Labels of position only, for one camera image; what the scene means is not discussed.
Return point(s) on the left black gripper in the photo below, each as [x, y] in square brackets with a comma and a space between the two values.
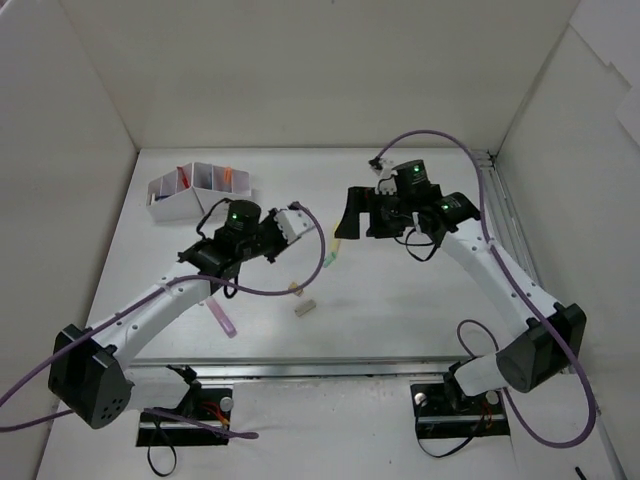
[270, 236]

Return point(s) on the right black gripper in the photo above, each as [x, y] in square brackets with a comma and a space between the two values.
[373, 214]

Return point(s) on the green highlighter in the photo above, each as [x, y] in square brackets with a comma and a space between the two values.
[330, 258]

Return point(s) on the red ballpoint pen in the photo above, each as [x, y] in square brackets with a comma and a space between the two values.
[184, 178]

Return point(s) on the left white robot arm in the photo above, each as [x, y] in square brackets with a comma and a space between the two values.
[89, 370]

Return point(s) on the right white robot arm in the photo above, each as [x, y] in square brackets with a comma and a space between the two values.
[538, 324]

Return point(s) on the yellow eraser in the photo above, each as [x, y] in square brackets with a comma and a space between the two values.
[297, 290]

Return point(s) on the beige eraser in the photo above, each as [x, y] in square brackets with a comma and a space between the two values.
[305, 307]

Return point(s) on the pink highlighter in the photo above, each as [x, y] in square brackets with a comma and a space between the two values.
[221, 317]

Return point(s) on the white desk organizer container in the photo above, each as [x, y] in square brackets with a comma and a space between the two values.
[207, 186]

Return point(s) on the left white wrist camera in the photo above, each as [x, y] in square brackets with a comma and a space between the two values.
[293, 223]

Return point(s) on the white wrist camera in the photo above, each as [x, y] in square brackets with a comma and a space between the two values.
[386, 173]
[293, 223]

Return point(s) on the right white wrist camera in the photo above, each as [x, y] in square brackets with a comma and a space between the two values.
[386, 173]

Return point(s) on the aluminium table rail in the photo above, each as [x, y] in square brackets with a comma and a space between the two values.
[226, 370]

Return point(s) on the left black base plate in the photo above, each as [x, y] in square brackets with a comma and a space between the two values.
[209, 407]

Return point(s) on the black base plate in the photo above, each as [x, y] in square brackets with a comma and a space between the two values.
[209, 407]
[436, 418]

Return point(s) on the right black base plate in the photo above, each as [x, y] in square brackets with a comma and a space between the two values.
[436, 418]

